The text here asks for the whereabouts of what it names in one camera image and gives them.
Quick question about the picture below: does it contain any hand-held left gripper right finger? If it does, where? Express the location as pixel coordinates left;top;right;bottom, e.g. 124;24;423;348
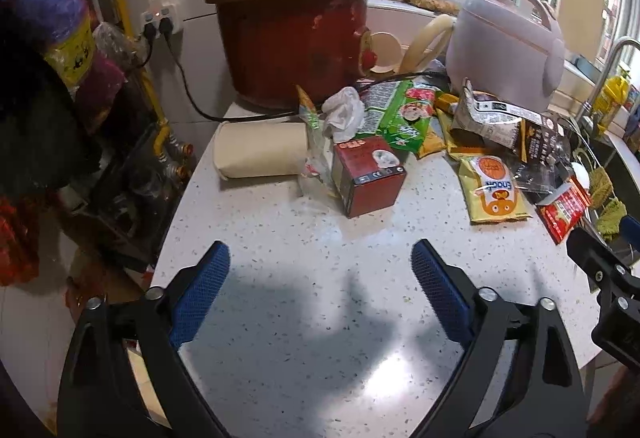
411;239;587;438

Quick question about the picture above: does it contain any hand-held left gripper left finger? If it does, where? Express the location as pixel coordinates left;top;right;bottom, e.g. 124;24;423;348
56;241;232;438

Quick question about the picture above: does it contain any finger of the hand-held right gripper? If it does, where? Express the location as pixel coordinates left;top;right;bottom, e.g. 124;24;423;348
566;227;640;314

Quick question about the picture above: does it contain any person's right forearm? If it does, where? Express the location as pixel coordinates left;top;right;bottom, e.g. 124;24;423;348
587;363;640;426

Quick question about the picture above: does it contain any green scrub cloth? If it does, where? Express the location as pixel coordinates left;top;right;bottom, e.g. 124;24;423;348
595;198;628;241
587;165;614;201

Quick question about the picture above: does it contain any long red packet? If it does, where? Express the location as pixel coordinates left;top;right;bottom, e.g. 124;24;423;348
537;175;593;245

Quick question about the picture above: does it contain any clear plastic wrapper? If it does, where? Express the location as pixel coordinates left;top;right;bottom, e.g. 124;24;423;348
515;158;571;204

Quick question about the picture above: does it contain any metal dish rack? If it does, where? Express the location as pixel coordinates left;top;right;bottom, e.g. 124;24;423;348
560;115;631;259

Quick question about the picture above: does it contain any yellow snack packet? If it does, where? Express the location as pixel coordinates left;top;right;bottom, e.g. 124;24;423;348
457;154;532;225

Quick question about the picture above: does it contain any red box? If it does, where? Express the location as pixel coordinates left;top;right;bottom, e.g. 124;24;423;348
331;135;407;219

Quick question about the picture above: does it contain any brass pipe valve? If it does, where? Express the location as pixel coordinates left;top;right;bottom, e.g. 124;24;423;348
165;138;196;181

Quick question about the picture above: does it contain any yellow brown packet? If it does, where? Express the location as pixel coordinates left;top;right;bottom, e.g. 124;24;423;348
417;93;481;160

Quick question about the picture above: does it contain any beige plain cup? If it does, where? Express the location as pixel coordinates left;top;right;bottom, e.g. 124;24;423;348
212;121;311;180

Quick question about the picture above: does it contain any yellow bottle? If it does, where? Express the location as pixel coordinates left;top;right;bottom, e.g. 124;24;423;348
592;76;631;131

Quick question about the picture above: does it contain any clear packet with orange corner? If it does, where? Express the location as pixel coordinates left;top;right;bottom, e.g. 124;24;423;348
296;86;341;199

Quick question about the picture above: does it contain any green snack packet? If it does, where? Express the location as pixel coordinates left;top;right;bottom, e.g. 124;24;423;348
357;81;441;154

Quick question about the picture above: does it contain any red plastic bag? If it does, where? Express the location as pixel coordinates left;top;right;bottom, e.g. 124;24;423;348
0;195;41;286

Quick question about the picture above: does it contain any crumpled white tissue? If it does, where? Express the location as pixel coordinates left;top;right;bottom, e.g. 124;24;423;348
321;87;367;144

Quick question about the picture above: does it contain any metal faucet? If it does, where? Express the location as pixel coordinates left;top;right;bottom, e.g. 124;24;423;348
580;36;640;124

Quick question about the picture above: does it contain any dark cloth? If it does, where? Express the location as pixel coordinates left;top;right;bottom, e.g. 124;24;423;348
0;1;101;199

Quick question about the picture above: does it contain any beige small bowl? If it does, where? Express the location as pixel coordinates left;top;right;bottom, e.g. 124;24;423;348
370;32;403;72

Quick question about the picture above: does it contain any brown clay pot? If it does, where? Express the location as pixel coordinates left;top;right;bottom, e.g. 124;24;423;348
216;0;375;110

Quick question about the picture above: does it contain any beige cutting board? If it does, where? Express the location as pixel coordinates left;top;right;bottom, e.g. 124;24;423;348
556;0;608;64

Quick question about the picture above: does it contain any yellow plastic bag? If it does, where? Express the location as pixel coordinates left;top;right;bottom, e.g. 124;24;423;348
42;16;98;86

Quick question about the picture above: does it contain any black power cable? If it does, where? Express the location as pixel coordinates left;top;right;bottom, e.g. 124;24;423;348
160;31;301;121

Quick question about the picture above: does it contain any beige curved handle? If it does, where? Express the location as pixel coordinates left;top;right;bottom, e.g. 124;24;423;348
400;15;457;74

